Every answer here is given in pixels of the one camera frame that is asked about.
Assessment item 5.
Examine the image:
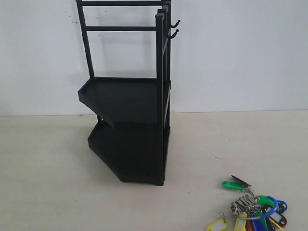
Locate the colourful key tag bunch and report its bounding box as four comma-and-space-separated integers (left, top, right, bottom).
221, 175, 288, 231

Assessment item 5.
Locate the black metal shelf rack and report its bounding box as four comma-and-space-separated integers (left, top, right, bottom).
77, 0, 178, 186

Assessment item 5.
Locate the black metal hook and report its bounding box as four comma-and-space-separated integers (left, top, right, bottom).
169, 29, 180, 39
170, 20, 181, 28

